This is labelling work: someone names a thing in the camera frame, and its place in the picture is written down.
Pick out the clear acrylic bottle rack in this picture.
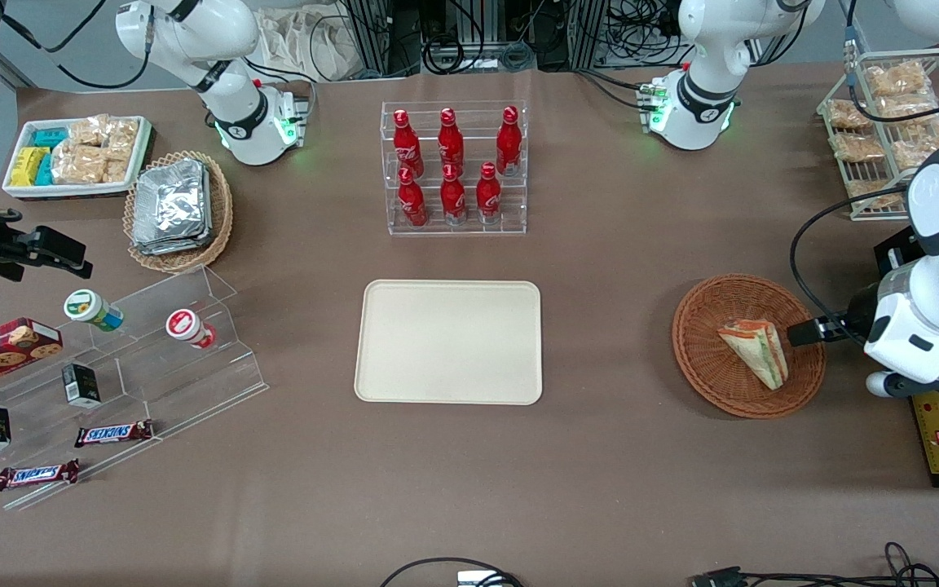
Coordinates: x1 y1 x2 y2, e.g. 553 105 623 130
380 100 529 237

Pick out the round brown wicker basket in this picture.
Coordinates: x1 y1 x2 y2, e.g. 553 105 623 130
672 273 828 420

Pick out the green lid yogurt cup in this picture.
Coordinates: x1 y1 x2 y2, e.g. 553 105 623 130
63 289 125 333

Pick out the oval wicker basket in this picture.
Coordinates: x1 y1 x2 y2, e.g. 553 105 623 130
123 150 235 275

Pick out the silver foil packs stack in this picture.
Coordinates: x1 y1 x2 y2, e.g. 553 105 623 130
131 158 214 257

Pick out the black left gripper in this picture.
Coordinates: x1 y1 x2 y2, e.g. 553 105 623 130
787 281 883 348

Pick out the yellow snack packet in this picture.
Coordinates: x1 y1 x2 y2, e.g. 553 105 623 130
11 147 50 188

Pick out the red cola bottle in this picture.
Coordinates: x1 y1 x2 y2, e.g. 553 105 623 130
476 162 503 224
438 108 465 172
440 164 468 226
496 106 523 177
392 109 425 177
398 167 429 228

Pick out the clear acrylic stepped shelf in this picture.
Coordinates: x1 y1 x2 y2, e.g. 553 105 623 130
0 264 271 512

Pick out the beige cloth bag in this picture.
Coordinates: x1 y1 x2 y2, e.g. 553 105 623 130
256 7 358 82

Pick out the triangle sandwich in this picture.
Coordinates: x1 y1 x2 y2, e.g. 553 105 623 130
717 318 791 391

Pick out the white rectangular snack bin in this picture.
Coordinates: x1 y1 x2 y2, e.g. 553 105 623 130
2 115 154 201

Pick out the snickers chocolate bar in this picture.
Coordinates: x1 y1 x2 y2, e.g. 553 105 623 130
0 459 81 492
74 419 155 448

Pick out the black looped table cable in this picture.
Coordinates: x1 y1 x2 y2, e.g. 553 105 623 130
378 557 524 587

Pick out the white wire rack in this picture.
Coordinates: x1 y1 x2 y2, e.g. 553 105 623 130
815 47 939 222

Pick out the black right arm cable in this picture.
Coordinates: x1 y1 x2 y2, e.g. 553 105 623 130
0 0 154 90

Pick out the bagged fried snack pack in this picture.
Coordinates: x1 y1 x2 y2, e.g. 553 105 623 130
877 95 939 125
826 99 875 132
846 179 907 210
831 132 887 163
866 60 932 98
892 118 939 170

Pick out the beige plastic tray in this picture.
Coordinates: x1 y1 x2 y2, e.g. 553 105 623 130
354 280 544 406

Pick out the red lid yogurt cup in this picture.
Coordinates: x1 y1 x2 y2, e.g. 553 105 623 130
165 308 218 351

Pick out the black plug with cables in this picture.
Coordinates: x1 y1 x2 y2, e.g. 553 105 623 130
690 541 939 587

